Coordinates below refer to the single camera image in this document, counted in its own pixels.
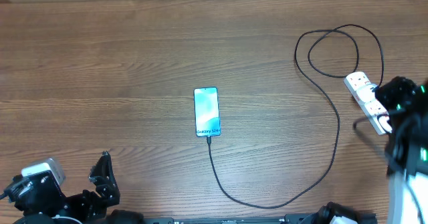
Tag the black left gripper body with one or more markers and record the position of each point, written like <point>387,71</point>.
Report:
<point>90,208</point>

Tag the Samsung Galaxy smartphone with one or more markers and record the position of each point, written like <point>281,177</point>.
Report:
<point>207,116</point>

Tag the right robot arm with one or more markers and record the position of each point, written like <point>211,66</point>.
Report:
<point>406,149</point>

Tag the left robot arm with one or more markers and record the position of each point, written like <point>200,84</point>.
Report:
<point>116,217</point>

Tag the white charger plug adapter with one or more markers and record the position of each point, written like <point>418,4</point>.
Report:
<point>365,94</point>

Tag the white power strip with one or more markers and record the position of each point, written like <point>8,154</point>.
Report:
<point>375,111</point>

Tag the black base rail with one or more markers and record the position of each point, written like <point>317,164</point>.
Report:
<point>331,213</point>

